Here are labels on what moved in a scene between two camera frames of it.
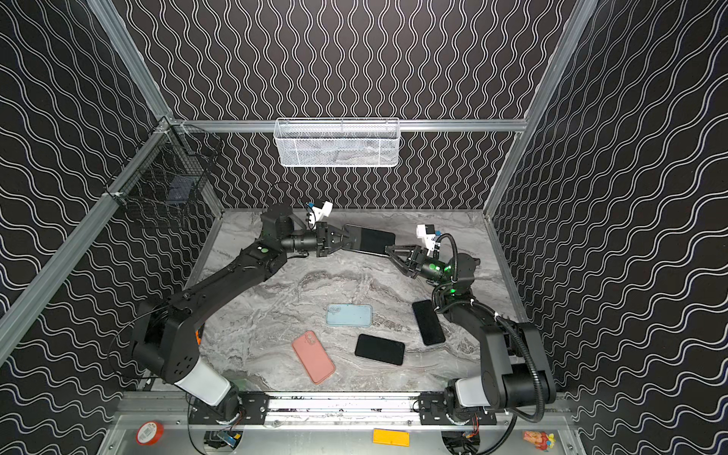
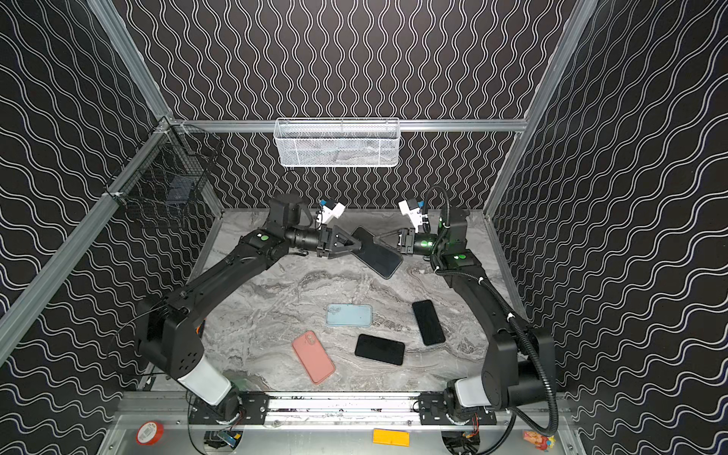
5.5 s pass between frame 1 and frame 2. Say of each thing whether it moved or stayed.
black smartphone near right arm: stayed
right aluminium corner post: stayed
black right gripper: moved
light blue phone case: stayed
